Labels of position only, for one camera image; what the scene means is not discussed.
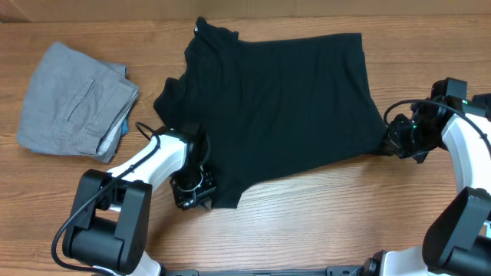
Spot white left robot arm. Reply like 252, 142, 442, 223
51, 122, 216, 275

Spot black t-shirt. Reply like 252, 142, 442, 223
153, 18, 386, 209

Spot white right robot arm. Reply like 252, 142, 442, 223
353, 77, 490, 275

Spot folded grey shorts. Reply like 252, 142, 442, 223
17, 42, 139, 163

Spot blue garment under shorts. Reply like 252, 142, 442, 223
120, 118, 129, 136

